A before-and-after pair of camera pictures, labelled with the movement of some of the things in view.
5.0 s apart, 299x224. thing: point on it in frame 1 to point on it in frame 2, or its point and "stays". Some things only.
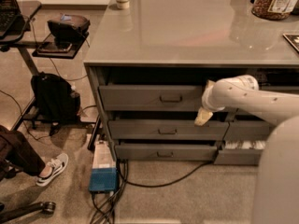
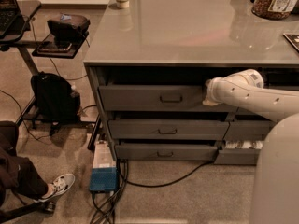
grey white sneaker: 55,166 to 62,184
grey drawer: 240,152 stays
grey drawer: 163,130 stays
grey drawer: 150,97 stays
